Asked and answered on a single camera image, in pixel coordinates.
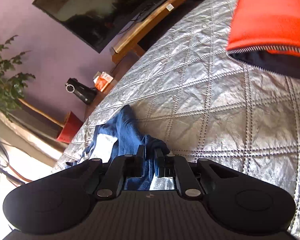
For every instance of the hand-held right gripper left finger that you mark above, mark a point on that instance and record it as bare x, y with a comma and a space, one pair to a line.
140, 157

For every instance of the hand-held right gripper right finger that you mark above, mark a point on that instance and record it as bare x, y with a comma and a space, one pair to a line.
158, 160

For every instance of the printed blue raglan shirt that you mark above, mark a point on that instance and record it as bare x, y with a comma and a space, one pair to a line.
130, 132

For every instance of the dark wooden low table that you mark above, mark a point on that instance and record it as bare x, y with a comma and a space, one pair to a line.
102, 97

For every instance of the red flower pot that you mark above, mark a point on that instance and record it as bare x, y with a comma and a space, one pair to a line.
70, 128

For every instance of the silver quilted bedspread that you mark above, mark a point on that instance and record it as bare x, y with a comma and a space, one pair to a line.
215, 105

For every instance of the orange tissue pack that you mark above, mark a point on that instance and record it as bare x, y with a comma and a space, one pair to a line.
103, 81

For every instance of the black cone speaker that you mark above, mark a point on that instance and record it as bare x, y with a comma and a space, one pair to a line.
82, 92

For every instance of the beige curtain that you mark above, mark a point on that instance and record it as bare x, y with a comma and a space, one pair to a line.
27, 135

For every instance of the wooden television stand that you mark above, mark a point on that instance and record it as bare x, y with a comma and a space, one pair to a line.
150, 22

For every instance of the black television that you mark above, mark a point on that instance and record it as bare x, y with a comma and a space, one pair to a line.
102, 10

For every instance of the green indoor tree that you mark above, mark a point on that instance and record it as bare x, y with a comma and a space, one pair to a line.
5, 85

